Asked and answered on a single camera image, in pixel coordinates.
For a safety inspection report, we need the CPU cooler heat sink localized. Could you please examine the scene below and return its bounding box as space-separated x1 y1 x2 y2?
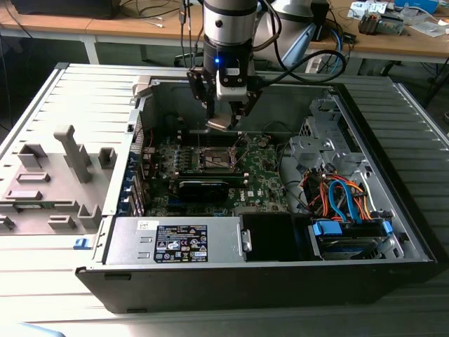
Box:
357 9 382 36

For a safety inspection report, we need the black flat device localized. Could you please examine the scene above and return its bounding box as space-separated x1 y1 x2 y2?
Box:
10 0 122 20

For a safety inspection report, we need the black upright device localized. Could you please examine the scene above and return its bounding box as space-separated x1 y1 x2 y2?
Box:
310 0 331 43

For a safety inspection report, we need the green motherboard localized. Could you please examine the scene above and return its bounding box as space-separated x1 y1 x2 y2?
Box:
142 131 292 217

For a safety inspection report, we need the silver CPU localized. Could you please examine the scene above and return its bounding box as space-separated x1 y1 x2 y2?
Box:
206 117 236 133

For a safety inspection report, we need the white printed card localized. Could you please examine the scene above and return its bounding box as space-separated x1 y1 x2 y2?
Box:
349 1 389 15

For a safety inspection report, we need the blue box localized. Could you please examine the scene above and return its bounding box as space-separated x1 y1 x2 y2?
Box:
393 0 440 14

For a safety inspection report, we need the clear plastic bag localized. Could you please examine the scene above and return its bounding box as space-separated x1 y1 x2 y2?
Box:
408 20 448 39

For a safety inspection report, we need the thin black fan wire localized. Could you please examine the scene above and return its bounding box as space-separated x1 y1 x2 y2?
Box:
262 121 294 141

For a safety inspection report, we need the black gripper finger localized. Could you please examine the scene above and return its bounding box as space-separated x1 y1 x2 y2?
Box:
234 89 264 121
187 66 218 121

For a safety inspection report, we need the grey plastic corner block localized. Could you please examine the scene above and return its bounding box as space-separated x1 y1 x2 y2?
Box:
132 75 155 98

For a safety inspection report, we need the grey parts rack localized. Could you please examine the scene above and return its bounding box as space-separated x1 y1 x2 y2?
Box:
0 124 119 236

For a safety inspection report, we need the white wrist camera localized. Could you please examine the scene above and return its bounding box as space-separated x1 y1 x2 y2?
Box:
215 67 248 103

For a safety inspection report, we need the grey power supply unit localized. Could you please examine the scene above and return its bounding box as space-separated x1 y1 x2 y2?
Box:
103 216 248 266

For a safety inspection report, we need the hard disk in blue carrier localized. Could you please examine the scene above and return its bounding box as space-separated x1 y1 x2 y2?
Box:
308 217 397 261

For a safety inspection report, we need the thin hanging cable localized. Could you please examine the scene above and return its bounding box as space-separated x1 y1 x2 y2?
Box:
180 0 194 70

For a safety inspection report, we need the graphics card with black cooler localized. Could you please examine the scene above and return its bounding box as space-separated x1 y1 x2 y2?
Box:
177 179 231 204

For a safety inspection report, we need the pale blue rounded object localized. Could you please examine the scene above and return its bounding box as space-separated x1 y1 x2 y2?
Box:
19 322 66 337

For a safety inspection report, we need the CPU socket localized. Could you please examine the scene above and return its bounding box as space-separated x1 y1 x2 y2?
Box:
196 144 243 173

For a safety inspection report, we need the blue network cable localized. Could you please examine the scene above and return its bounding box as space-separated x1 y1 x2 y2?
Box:
332 29 348 67

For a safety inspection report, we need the grey metal drive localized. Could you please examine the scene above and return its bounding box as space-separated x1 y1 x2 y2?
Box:
380 12 406 36

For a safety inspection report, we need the black open PC case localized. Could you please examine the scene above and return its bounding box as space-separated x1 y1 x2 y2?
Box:
75 72 439 315

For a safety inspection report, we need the blue data wire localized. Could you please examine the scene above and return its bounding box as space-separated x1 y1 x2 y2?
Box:
328 177 366 225

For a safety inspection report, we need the wooden desk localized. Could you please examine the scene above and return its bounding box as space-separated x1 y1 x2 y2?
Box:
308 0 449 66
0 0 211 66

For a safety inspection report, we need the black camera cable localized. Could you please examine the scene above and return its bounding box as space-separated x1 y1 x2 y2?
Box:
254 48 348 88

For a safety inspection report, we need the orange wire bundle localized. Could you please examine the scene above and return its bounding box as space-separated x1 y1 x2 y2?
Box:
301 171 375 222

